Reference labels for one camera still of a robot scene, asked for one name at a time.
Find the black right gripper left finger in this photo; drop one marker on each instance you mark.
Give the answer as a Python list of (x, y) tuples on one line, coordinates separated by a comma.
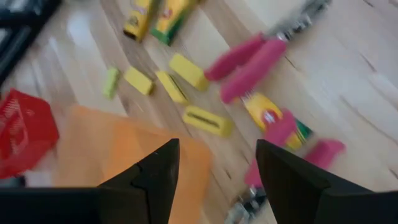
[(155, 180)]

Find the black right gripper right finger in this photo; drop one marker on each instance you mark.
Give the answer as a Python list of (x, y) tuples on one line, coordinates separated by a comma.
[(286, 183)]

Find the yellow eraser with dark slot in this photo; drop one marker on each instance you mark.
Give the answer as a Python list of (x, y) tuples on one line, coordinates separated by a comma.
[(206, 126)]

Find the yellow green crayon box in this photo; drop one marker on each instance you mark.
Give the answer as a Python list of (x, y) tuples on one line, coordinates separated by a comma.
[(261, 109), (138, 18), (171, 18)]

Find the small yellow-green eraser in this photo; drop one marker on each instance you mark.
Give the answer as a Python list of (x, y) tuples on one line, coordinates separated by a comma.
[(111, 82)]

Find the orange translucent plastic tray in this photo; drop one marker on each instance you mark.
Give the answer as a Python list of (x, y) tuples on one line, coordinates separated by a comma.
[(93, 146)]

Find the red plastic mesh basket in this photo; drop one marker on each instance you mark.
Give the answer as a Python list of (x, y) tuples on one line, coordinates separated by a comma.
[(25, 133)]

